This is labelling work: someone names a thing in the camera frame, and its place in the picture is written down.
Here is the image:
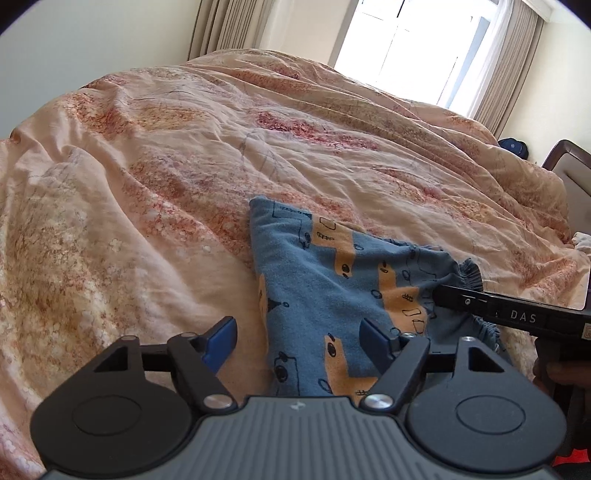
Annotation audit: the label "person's right hand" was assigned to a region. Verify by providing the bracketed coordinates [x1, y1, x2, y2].
[533, 338, 590, 403]

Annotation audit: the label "beige curtain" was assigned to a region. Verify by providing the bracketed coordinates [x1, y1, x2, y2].
[187, 0, 276, 60]
[471, 1, 544, 138]

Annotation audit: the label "blue printed children's pants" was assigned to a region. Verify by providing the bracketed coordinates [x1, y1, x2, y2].
[249, 197, 509, 400]

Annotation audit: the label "beige left curtain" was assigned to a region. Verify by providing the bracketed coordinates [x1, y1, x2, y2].
[187, 0, 276, 60]

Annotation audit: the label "blue cap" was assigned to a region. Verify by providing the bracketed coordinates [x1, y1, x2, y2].
[498, 137, 529, 160]

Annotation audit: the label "beige right curtain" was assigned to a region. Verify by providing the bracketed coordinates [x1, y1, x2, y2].
[471, 1, 544, 138]

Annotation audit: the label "pink floral duvet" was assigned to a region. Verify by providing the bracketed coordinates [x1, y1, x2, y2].
[1, 50, 590, 479]

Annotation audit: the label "brown padded headboard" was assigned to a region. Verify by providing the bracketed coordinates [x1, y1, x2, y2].
[542, 139, 591, 234]

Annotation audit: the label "red bed base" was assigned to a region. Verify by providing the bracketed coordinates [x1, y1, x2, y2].
[552, 450, 590, 467]

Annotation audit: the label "bright window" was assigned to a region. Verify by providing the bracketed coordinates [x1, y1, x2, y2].
[335, 0, 512, 116]

